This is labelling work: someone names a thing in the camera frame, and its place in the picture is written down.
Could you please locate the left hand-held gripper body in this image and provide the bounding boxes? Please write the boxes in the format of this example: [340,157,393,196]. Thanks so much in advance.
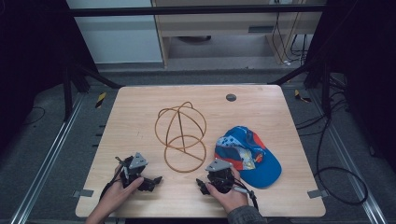
[115,151,149,189]

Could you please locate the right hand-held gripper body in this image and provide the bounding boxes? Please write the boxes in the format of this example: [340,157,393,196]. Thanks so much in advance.
[205,158,236,194]

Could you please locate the blue and red cap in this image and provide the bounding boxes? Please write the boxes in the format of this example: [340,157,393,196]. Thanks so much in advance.
[214,125,283,190]

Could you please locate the brown wire hat stand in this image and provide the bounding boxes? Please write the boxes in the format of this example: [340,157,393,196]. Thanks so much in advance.
[154,101,208,174]

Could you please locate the person's right hand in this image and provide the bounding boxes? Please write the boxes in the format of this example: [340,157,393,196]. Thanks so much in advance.
[205,167,250,215]

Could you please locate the person's left hand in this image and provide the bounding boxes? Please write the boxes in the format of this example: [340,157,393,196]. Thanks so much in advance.
[99,164,145,217]

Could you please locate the yellow black striped tape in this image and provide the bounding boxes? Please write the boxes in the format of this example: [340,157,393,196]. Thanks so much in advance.
[94,91,107,109]
[293,89,313,104]

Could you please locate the black metal stand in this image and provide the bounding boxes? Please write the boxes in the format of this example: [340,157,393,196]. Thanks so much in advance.
[275,59,333,118]
[61,59,124,122]

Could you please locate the white cabinet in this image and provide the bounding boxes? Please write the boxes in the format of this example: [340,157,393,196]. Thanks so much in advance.
[65,0,164,65]

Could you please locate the light wooden desk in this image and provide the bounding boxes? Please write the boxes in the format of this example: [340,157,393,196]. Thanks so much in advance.
[151,0,327,68]

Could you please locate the left hand-held gripper cable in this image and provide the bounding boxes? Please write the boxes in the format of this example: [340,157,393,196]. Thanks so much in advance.
[98,167,126,202]

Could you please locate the hand-held gripper cable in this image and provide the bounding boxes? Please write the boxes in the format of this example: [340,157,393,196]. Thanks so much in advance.
[233,185,260,212]
[98,167,126,202]

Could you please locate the right hand-held gripper cable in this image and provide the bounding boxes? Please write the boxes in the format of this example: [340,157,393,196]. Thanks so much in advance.
[233,185,260,212]

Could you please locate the grey table bracket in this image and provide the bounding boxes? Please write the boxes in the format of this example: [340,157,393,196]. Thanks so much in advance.
[306,189,330,200]
[72,189,95,199]

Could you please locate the aluminium floor rail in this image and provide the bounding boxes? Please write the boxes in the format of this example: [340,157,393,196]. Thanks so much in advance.
[8,92,86,224]
[309,88,389,224]

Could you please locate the black looped floor cable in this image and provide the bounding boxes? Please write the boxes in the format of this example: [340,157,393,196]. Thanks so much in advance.
[313,116,369,206]

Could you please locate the thin black floor cable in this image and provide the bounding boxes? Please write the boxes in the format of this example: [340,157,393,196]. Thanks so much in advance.
[22,105,47,126]

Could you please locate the black hanging desk cables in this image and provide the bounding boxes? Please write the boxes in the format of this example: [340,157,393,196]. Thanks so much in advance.
[271,0,310,67]

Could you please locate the black horizontal frame bar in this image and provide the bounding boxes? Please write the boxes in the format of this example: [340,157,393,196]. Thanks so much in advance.
[66,4,327,18]

